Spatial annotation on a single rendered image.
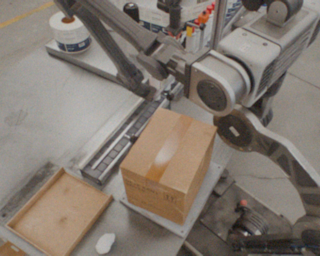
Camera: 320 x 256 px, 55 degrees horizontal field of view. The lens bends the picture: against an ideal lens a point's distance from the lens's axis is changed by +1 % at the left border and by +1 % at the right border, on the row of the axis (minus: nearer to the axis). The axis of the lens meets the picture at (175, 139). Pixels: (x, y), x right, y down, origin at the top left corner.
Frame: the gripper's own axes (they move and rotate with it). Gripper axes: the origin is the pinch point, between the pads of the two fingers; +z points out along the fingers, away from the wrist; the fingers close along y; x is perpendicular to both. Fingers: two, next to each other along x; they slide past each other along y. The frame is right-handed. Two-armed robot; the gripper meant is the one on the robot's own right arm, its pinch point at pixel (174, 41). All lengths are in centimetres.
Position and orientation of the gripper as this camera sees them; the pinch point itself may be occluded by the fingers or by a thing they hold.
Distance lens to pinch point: 168.1
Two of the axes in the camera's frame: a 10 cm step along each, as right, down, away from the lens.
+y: -5.1, 6.8, -5.3
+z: -0.1, 6.1, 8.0
